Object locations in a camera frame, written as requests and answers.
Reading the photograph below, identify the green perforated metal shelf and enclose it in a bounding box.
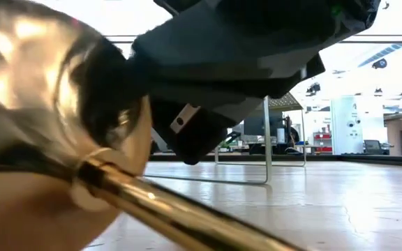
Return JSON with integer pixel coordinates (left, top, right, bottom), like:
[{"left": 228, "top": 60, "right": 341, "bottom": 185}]
[{"left": 143, "top": 92, "right": 308, "bottom": 186}]

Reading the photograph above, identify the white pillar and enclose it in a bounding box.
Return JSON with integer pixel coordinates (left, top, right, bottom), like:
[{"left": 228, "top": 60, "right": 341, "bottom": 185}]
[{"left": 330, "top": 96, "right": 365, "bottom": 155}]

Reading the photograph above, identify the black ceiling spotlight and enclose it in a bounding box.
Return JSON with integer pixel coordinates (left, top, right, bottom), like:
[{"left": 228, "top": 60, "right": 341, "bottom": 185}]
[
  {"left": 305, "top": 82, "right": 322, "bottom": 97},
  {"left": 372, "top": 58, "right": 389, "bottom": 70}
]

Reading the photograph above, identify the black computer monitor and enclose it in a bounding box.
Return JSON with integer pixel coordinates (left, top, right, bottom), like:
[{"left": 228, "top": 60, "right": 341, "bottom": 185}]
[{"left": 242, "top": 116, "right": 286, "bottom": 137}]

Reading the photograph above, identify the dark office chair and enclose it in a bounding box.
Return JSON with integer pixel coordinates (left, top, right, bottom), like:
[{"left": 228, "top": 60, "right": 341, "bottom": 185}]
[{"left": 362, "top": 139, "right": 395, "bottom": 156}]

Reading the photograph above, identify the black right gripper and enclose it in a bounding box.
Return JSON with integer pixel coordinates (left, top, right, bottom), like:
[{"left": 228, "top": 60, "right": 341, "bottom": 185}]
[{"left": 127, "top": 0, "right": 382, "bottom": 166}]

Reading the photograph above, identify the red storage rack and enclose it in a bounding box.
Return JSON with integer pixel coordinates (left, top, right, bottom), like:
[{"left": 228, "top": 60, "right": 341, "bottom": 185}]
[{"left": 313, "top": 131, "right": 334, "bottom": 153}]

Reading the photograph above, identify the tall brass candlestick holder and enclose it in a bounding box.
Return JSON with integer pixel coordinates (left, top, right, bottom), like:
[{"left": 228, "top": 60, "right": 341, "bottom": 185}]
[{"left": 0, "top": 0, "right": 308, "bottom": 251}]

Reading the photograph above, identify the black aluminium station frame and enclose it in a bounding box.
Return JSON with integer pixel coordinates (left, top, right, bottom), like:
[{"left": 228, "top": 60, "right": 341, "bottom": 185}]
[{"left": 105, "top": 33, "right": 402, "bottom": 44}]

